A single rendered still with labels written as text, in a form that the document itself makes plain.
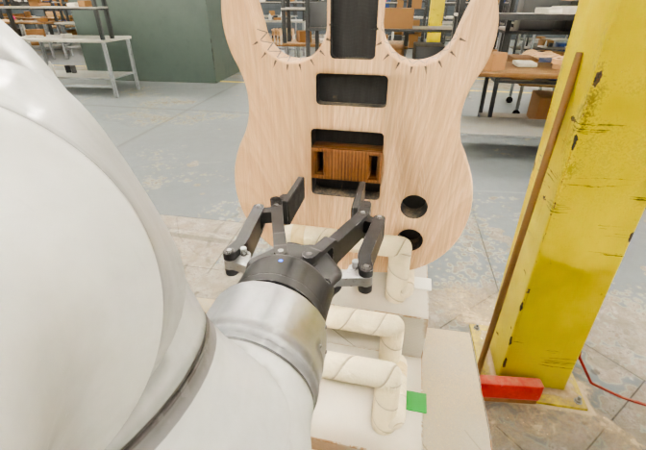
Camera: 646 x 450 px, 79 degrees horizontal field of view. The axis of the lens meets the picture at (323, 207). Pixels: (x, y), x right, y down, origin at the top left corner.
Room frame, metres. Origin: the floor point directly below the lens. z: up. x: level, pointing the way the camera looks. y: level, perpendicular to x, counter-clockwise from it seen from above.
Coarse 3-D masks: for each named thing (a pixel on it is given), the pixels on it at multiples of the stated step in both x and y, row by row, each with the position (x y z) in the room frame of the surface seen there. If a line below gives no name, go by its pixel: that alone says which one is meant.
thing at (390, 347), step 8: (392, 336) 0.38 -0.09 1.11; (400, 336) 0.39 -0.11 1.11; (384, 344) 0.39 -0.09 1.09; (392, 344) 0.38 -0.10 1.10; (400, 344) 0.39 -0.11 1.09; (384, 352) 0.39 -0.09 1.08; (392, 352) 0.38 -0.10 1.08; (400, 352) 0.39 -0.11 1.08; (384, 360) 0.39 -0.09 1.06; (392, 360) 0.38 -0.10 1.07
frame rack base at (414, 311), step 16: (384, 272) 0.54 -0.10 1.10; (416, 272) 0.54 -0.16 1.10; (352, 288) 0.49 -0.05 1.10; (384, 288) 0.49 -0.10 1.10; (336, 304) 0.46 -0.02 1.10; (352, 304) 0.46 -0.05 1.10; (368, 304) 0.46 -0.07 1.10; (384, 304) 0.46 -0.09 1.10; (400, 304) 0.46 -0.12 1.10; (416, 304) 0.46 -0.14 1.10; (416, 320) 0.43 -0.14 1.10; (336, 336) 0.45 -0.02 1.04; (352, 336) 0.45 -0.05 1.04; (368, 336) 0.44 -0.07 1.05; (416, 336) 0.43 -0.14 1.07; (416, 352) 0.43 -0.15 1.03
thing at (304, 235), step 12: (288, 228) 0.50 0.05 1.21; (300, 228) 0.50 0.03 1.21; (312, 228) 0.50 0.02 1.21; (324, 228) 0.50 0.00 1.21; (288, 240) 0.49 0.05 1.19; (300, 240) 0.49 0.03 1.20; (312, 240) 0.49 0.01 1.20; (360, 240) 0.48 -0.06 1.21; (384, 240) 0.47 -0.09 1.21; (396, 240) 0.47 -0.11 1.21; (408, 240) 0.47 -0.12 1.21; (384, 252) 0.46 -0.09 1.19; (396, 252) 0.46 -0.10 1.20; (408, 252) 0.46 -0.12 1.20
